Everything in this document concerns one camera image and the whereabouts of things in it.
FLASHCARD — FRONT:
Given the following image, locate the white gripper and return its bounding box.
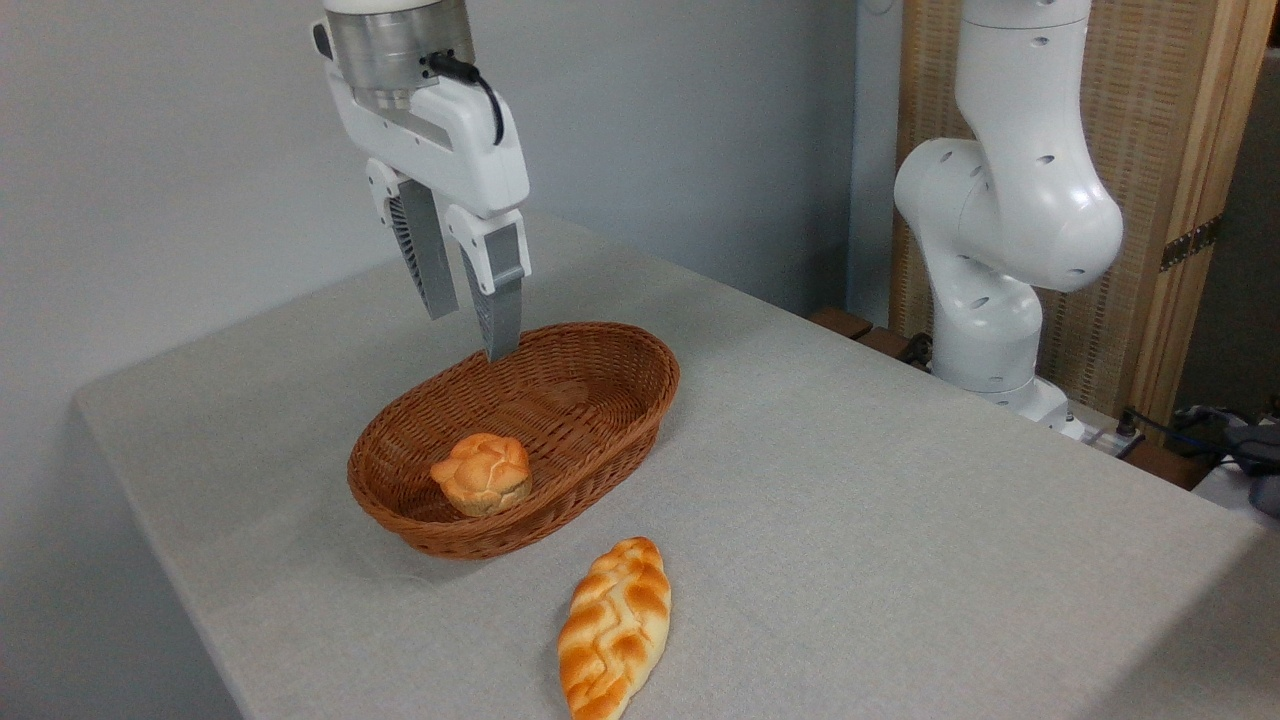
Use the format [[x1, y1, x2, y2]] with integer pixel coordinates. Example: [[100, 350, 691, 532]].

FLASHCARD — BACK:
[[322, 60, 533, 363]]

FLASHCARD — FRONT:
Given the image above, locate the long braided bread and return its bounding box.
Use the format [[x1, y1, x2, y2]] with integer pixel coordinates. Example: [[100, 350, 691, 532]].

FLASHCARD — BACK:
[[557, 537, 673, 720]]

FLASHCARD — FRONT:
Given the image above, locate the round bread roll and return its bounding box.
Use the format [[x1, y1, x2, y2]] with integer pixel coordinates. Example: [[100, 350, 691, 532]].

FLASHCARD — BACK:
[[430, 432, 534, 518]]

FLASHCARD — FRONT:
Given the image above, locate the brown wicker basket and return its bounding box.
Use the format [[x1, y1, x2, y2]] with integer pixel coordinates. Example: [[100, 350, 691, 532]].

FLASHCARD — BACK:
[[347, 321, 681, 560]]

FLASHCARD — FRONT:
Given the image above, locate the grey tablecloth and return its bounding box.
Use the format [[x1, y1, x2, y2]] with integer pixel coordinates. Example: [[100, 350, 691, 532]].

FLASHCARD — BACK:
[[72, 212, 1280, 720]]

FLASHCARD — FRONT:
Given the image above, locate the white power strip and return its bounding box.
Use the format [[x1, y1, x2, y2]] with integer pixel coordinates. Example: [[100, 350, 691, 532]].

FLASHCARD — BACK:
[[1072, 418, 1147, 460]]

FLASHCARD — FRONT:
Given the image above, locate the wooden rattan folding screen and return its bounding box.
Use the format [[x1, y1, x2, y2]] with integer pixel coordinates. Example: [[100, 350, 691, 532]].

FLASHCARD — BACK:
[[888, 0, 1280, 431]]

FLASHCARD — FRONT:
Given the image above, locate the dark metal hinge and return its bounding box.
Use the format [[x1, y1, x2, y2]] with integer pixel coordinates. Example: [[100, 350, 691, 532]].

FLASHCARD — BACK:
[[1160, 215, 1223, 273]]

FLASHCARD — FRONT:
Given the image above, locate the dark grey bag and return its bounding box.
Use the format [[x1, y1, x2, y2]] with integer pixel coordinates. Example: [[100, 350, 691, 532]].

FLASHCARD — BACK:
[[1222, 424, 1280, 518]]

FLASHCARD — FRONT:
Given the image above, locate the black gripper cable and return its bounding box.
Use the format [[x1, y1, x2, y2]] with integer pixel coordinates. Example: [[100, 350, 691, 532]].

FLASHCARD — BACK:
[[428, 52, 506, 147]]

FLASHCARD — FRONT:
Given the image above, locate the dark blue cable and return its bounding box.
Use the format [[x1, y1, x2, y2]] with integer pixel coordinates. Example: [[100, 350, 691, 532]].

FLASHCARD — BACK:
[[1128, 404, 1280, 463]]

